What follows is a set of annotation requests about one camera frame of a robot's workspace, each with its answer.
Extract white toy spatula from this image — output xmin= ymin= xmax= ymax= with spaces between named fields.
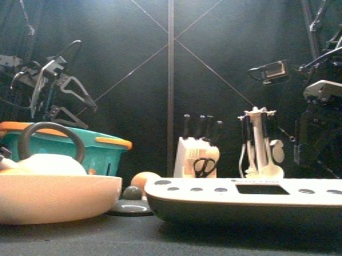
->
xmin=269 ymin=138 xmax=286 ymax=164

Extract white kettle with grey handle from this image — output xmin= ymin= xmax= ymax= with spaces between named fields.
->
xmin=0 ymin=121 xmax=89 ymax=177

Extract white bowl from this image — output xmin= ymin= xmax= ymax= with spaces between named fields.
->
xmin=0 ymin=173 xmax=123 ymax=225

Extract white toy whisk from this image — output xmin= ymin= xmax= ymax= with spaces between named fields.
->
xmin=237 ymin=114 xmax=252 ymax=178

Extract black handled knife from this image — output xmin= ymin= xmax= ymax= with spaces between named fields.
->
xmin=182 ymin=113 xmax=193 ymax=139
xmin=211 ymin=120 xmax=225 ymax=148
xmin=203 ymin=115 xmax=216 ymax=141
xmin=195 ymin=114 xmax=207 ymax=140

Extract grey metal frame pole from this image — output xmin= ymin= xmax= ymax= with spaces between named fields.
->
xmin=166 ymin=0 xmax=177 ymax=178

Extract teal basket with orange rim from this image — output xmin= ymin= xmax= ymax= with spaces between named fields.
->
xmin=0 ymin=121 xmax=134 ymax=177

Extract white utensil stand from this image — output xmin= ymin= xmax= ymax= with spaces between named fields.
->
xmin=242 ymin=106 xmax=278 ymax=178

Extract orange toy ball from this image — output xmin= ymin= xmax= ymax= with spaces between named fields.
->
xmin=130 ymin=171 xmax=162 ymax=196

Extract black handled scissors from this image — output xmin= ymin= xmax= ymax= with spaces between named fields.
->
xmin=191 ymin=157 xmax=218 ymax=179

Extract white kitchen scale with display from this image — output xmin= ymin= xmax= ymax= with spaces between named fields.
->
xmin=143 ymin=176 xmax=342 ymax=232

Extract white knife block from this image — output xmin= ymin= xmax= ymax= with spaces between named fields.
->
xmin=173 ymin=136 xmax=221 ymax=179

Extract dark grey pot lid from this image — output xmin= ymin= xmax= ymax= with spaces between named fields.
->
xmin=107 ymin=185 xmax=155 ymax=217

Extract white toy spoon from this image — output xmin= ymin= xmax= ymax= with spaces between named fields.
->
xmin=260 ymin=139 xmax=286 ymax=179

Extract black cable loop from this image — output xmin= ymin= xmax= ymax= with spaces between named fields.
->
xmin=54 ymin=39 xmax=85 ymax=68

